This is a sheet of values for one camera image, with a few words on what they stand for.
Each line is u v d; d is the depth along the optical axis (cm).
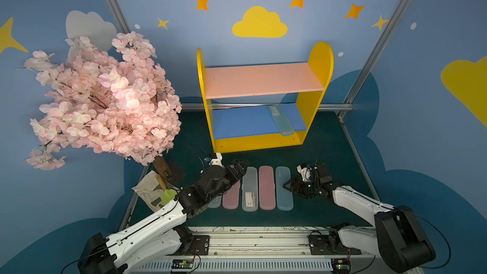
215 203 84
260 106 122
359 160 106
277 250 75
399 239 43
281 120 98
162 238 58
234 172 66
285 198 86
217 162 70
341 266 73
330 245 69
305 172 80
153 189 88
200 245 74
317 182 70
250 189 89
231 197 87
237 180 65
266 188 89
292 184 81
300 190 78
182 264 72
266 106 107
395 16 79
